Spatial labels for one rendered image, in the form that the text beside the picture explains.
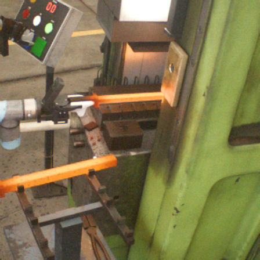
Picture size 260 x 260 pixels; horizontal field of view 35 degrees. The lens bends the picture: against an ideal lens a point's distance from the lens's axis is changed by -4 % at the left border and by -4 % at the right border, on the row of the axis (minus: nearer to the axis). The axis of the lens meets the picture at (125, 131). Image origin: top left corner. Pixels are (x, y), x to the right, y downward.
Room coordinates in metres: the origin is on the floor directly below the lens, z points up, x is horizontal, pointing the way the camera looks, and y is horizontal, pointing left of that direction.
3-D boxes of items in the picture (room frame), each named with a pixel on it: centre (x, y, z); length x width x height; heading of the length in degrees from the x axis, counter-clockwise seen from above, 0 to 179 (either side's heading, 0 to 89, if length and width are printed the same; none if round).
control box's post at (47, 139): (1.80, 0.42, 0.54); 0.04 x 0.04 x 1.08; 23
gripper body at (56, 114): (1.23, 0.28, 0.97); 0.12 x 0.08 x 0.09; 113
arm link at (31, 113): (1.20, 0.35, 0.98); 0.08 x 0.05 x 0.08; 23
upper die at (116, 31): (1.40, -0.06, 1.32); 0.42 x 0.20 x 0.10; 113
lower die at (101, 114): (1.40, -0.06, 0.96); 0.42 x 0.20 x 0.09; 113
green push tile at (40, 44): (1.64, 0.44, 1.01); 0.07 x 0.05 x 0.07; 48
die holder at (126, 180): (1.36, -0.09, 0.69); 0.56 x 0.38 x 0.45; 113
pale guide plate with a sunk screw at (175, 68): (1.08, -0.11, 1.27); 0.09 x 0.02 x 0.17; 23
